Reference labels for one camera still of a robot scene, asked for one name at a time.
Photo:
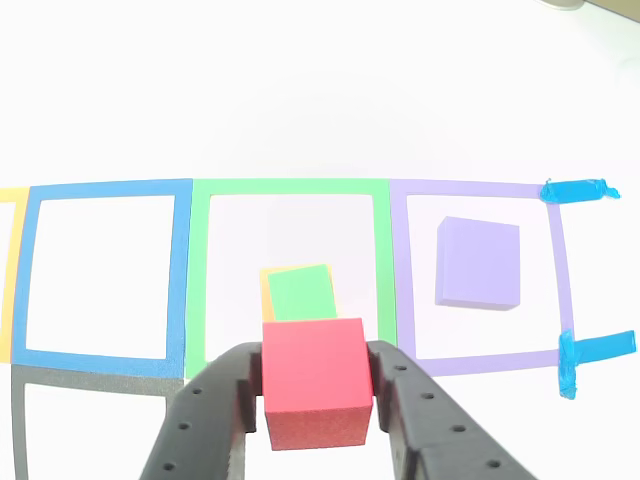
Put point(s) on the green square frame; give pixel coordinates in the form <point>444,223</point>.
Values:
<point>290,186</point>

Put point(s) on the purple block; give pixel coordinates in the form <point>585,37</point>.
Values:
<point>477,260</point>

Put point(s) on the black square frame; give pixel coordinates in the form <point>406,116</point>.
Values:
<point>100,382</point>

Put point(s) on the orange square frame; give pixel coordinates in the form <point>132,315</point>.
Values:
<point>10,275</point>

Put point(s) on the blue tape strip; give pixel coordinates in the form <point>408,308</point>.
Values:
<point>575,191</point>
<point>605,346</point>
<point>567,370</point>

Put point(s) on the small red cube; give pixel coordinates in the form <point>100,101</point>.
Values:
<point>315,370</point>

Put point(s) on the purple square frame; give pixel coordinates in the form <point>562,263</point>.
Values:
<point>400,275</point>

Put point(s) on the green block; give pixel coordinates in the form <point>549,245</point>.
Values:
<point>302,295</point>

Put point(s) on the blue square frame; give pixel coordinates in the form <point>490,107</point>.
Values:
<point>100,187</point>

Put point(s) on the orange block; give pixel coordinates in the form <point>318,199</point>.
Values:
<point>265,295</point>

